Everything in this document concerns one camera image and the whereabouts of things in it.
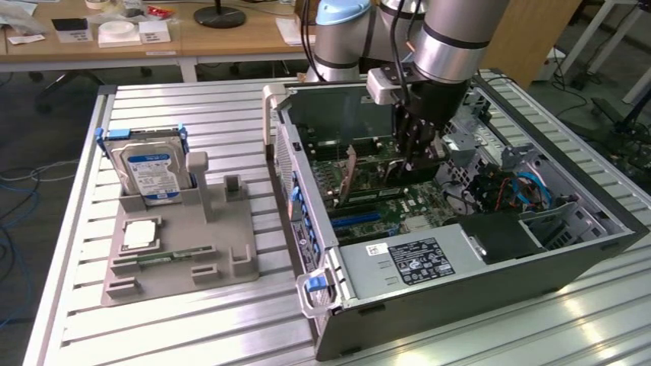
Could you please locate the silver CPU chip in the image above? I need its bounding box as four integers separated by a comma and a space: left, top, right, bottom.
123, 220, 157, 249

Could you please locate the white box with black top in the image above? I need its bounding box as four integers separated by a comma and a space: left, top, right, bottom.
50, 18, 95, 44

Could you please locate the green RAM stick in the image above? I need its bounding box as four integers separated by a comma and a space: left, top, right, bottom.
135, 246, 206, 266

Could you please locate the blue floor cable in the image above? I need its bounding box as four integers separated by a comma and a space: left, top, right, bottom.
0, 178, 43, 329

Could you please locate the clear plastic bag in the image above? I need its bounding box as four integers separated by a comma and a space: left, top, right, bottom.
0, 2, 49, 34

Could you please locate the metal disk bay cage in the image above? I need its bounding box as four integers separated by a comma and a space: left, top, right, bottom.
439, 85, 513, 172

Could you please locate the blue expansion slot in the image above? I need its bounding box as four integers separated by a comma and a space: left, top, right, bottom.
331, 212, 383, 230

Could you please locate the grey power supply unit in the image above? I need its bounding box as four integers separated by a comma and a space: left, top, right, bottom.
335, 223, 491, 302

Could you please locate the hard disk in blue caddy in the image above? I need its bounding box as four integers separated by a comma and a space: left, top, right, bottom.
97, 125, 193, 207

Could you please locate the black plastic fan shroud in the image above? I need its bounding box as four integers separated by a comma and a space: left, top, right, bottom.
461, 211, 543, 265

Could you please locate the low-profile Nvidia graphics card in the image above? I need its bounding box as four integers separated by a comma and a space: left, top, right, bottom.
333, 143, 443, 209

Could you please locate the white tape roll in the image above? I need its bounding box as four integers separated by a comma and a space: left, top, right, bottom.
97, 21, 145, 49

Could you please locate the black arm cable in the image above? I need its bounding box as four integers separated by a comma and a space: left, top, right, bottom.
298, 0, 329, 83

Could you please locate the grey plastic parts rack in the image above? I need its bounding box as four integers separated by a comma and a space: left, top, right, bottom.
101, 150, 259, 308

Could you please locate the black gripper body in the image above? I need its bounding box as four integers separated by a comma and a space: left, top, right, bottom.
403, 79, 470, 124

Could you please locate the wooden desk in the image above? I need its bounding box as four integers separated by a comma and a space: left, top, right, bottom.
178, 0, 319, 83
0, 0, 185, 83

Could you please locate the blue disk wire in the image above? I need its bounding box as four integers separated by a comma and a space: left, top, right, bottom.
511, 171, 554, 210

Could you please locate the green Dell motherboard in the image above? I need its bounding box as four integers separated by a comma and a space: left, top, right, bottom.
305, 136, 462, 247

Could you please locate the open black PC case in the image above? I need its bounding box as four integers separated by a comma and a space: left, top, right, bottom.
261, 74, 651, 361

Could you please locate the white metal table frame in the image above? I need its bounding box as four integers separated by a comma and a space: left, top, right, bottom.
554, 0, 651, 104

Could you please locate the black chair base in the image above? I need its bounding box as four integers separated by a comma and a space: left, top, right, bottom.
29, 67, 154, 112

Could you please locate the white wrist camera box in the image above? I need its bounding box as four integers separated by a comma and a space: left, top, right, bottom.
366, 67, 414, 105

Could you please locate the plain white box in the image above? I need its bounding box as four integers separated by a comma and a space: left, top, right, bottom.
138, 19, 173, 44

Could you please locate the black round lamp base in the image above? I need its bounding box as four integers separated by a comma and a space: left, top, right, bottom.
193, 0, 249, 29

